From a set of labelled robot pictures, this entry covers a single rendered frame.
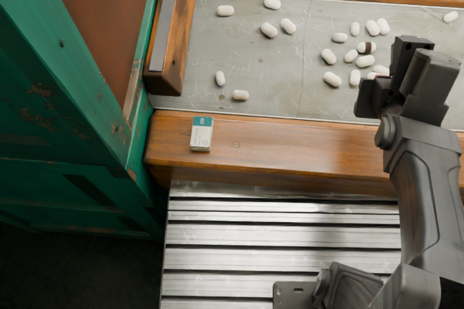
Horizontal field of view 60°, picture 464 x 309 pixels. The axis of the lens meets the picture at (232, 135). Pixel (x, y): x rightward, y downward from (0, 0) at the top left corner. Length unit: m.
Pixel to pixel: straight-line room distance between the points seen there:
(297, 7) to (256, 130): 0.32
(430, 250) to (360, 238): 0.44
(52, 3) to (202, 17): 0.54
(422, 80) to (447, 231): 0.21
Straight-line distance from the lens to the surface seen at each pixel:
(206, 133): 0.71
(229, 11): 0.89
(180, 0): 0.80
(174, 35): 0.75
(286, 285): 0.76
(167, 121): 0.75
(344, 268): 0.63
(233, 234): 0.77
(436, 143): 0.51
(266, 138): 0.73
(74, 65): 0.45
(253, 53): 0.85
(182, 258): 0.77
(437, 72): 0.55
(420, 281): 0.35
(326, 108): 0.80
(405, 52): 0.61
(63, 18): 0.43
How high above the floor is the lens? 1.43
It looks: 67 degrees down
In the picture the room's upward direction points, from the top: straight up
